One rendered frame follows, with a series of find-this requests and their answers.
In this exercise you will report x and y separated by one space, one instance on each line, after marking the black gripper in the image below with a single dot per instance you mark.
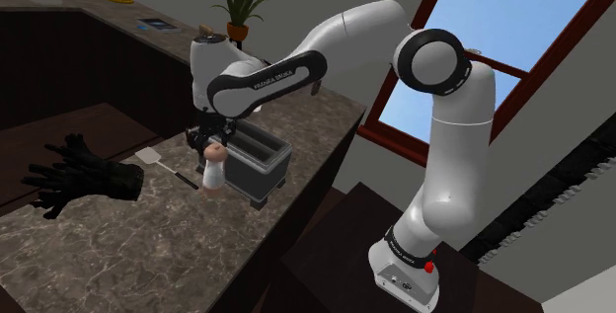
208 131

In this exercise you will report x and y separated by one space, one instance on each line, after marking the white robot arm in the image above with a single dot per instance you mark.
457 158

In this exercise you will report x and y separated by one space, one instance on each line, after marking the white shaker with tan top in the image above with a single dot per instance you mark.
213 172

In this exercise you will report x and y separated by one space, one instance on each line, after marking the grey toaster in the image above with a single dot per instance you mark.
255 170

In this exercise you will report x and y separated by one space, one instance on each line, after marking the small tan object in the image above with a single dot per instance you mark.
206 29

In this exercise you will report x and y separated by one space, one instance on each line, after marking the black glove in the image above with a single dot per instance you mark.
96 179

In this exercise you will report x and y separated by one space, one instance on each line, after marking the dark robot stand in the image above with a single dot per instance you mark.
337 264

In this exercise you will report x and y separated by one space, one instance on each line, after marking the window with red-brown frame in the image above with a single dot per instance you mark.
505 18

